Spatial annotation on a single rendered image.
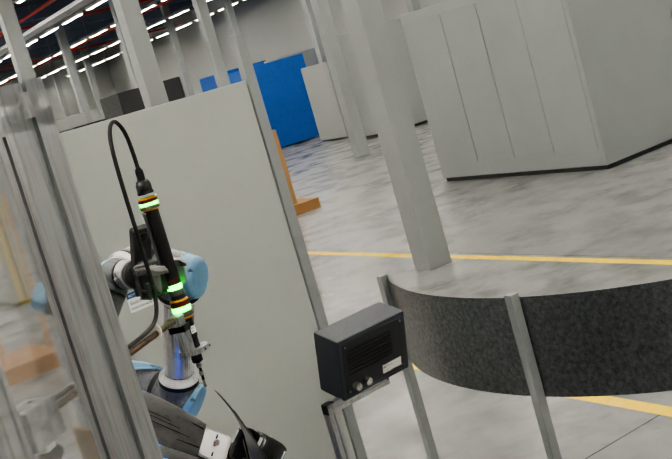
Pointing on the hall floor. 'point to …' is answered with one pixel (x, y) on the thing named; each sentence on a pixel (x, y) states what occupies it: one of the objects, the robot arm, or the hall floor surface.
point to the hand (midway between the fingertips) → (173, 264)
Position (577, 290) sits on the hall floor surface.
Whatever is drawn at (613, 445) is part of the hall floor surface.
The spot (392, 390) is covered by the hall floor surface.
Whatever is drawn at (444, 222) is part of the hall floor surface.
